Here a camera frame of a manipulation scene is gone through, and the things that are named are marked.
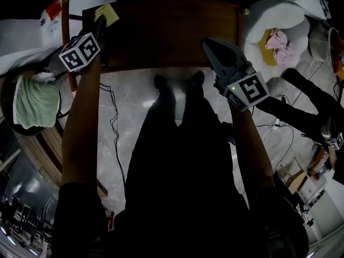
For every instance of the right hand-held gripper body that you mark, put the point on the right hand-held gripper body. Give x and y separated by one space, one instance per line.
248 90

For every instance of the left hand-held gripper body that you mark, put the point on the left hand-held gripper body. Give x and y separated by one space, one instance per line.
80 53

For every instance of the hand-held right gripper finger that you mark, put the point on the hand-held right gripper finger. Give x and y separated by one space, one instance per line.
213 59
233 50

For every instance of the yellow cloth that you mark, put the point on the yellow cloth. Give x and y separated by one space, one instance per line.
110 13

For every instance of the brown wooden shelf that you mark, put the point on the brown wooden shelf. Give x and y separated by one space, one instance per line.
166 31

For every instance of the person's right forearm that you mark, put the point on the person's right forearm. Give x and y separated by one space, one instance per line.
248 149

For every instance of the person's left forearm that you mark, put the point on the person's left forearm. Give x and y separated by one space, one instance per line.
80 122

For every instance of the pink crumpled cloth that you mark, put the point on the pink crumpled cloth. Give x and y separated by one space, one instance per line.
279 47

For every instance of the black and white striped cloth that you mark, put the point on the black and white striped cloth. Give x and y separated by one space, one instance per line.
320 164

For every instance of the person's right dark shoe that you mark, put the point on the person's right dark shoe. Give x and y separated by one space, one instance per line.
198 78

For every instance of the person's dark shoe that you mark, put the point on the person's dark shoe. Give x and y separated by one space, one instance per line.
198 78
160 81

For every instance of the red and white packet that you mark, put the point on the red and white packet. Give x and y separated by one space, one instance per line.
52 11

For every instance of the white flower-shaped cushion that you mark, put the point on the white flower-shaped cushion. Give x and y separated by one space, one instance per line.
271 15

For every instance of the person's left dark shoe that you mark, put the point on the person's left dark shoe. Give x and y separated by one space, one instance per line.
160 81

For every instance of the white sheet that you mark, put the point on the white sheet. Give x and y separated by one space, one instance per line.
24 39

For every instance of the green knitted towel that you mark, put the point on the green knitted towel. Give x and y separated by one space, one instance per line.
36 103

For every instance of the person's dark trousers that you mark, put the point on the person's dark trousers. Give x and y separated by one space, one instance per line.
182 160

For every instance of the wicker basket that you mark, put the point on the wicker basket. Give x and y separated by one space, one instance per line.
337 50

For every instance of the cardboard box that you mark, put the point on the cardboard box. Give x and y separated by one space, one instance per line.
297 183

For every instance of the person's dark shirt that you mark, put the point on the person's dark shirt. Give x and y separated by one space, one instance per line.
78 219

